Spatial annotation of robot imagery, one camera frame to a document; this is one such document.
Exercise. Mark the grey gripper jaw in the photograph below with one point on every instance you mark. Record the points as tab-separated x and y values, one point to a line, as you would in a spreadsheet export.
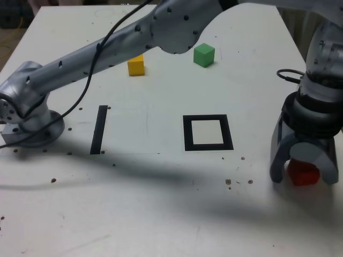
308	152

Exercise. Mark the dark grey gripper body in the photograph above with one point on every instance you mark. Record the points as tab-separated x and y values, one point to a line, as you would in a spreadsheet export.
313	139

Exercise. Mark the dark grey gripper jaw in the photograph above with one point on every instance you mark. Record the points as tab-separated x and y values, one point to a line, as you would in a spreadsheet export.
277	155

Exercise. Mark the red cube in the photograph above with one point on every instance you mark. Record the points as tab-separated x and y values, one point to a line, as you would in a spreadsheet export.
302	175

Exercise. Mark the green cube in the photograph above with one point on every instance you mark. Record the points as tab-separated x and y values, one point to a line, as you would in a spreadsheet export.
203	54

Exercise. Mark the yellow cube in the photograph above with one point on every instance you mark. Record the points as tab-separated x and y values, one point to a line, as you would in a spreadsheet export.
136	67

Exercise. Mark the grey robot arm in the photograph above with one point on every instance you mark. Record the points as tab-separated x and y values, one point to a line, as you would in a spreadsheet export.
67	69

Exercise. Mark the black tape square outline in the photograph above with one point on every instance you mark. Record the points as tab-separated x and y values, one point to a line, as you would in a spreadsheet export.
187	134

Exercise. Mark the black tape strip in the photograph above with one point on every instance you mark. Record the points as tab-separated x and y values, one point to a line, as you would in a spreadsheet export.
98	131

